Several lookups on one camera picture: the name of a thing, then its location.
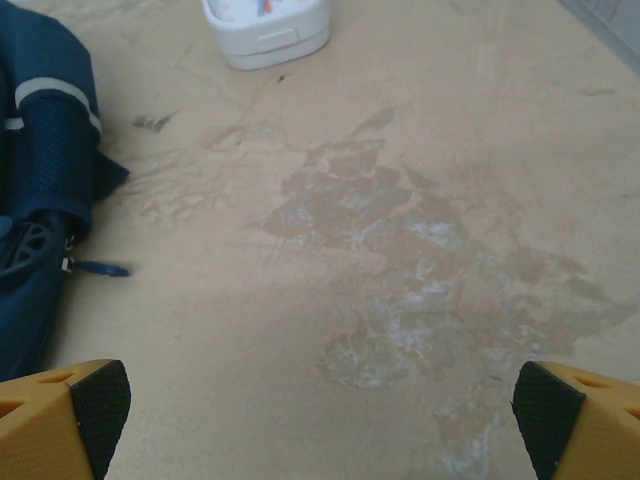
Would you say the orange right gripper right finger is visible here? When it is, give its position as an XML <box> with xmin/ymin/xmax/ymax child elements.
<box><xmin>510</xmin><ymin>360</ymin><xmax>640</xmax><ymax>480</ymax></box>

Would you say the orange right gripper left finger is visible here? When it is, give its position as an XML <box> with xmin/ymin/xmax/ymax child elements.
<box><xmin>0</xmin><ymin>358</ymin><xmax>132</xmax><ymax>480</ymax></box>

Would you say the navy blue backpack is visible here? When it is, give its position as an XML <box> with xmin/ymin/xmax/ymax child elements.
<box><xmin>0</xmin><ymin>0</ymin><xmax>132</xmax><ymax>384</ymax></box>

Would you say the white square clock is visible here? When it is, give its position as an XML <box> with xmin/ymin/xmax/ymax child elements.
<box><xmin>200</xmin><ymin>0</ymin><xmax>331</xmax><ymax>71</ymax></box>

